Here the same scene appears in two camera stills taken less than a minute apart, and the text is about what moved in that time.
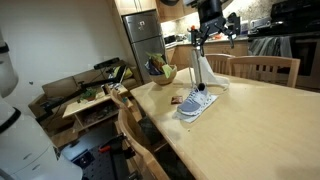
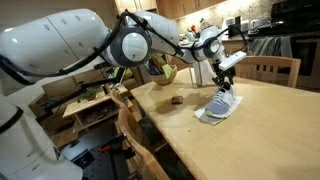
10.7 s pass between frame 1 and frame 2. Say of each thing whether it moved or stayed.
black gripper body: moved
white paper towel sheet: moved
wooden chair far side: stayed
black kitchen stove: stayed
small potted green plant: stayed
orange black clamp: stayed
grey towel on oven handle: stayed
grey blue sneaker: moved
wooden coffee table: stayed
